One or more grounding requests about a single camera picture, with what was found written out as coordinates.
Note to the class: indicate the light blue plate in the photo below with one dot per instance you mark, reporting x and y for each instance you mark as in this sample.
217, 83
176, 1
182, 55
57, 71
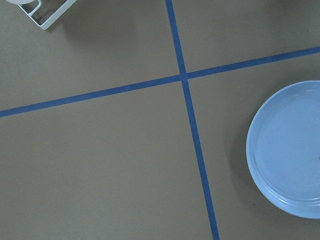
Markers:
283, 149

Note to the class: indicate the blue tape line lengthwise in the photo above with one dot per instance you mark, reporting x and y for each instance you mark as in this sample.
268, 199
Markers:
192, 120

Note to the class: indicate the blue tape line crosswise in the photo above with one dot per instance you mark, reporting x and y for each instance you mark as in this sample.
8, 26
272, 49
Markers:
158, 82

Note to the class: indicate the white upturned cup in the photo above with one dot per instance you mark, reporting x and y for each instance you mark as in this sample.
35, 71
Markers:
19, 2

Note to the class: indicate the white wire cup rack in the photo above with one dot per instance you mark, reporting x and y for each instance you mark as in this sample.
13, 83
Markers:
46, 12

